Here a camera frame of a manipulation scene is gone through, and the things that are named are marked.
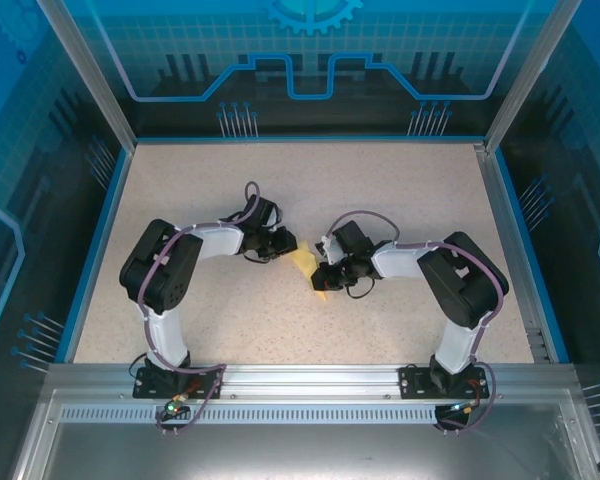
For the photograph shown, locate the yellow cloth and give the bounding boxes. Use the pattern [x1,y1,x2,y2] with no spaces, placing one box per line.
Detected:
[287,239,331,304]

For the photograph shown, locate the grey sheet metal panel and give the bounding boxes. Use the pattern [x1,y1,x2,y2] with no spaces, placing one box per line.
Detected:
[9,389,600,480]

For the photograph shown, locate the blue table edge strip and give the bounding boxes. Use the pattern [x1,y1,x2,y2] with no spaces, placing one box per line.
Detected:
[129,134,489,146]
[62,147,134,364]

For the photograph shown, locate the aluminium mounting rail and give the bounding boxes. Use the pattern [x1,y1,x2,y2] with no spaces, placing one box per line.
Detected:
[47,363,579,402]

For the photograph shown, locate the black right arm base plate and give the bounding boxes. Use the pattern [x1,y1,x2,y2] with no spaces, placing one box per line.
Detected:
[398,364,487,400]

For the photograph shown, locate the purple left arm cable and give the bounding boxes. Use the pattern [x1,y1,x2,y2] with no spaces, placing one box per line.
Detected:
[137,180,262,435]

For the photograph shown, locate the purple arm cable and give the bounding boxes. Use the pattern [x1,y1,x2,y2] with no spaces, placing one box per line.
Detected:
[324,209,507,435]
[137,180,262,435]

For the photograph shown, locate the slotted aluminium cable duct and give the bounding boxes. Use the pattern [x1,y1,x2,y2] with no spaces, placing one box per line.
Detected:
[58,405,565,426]

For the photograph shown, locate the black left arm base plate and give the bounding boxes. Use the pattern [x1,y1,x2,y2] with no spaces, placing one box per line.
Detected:
[133,367,225,400]

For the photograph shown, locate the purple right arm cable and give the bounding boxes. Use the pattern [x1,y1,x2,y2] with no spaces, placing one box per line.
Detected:
[324,209,507,435]

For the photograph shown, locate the aluminium side rail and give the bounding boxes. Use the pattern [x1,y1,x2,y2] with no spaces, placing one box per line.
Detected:
[473,142,555,364]

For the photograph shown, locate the aluminium frame post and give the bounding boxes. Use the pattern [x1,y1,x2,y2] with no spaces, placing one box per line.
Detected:
[35,0,137,150]
[483,0,571,152]

